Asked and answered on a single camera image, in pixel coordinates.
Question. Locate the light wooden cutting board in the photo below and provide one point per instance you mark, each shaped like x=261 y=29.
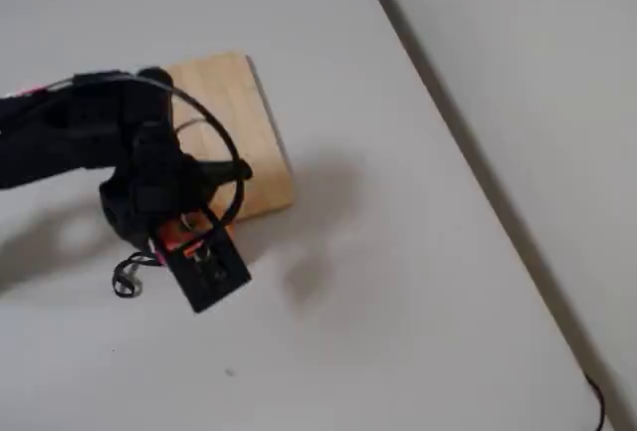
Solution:
x=241 y=102

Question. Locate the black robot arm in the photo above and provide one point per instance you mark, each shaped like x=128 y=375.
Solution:
x=50 y=142

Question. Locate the red yellow apple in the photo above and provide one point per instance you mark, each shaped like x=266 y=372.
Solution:
x=174 y=240

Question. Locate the black camera box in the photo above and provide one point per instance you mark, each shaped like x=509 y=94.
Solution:
x=214 y=277

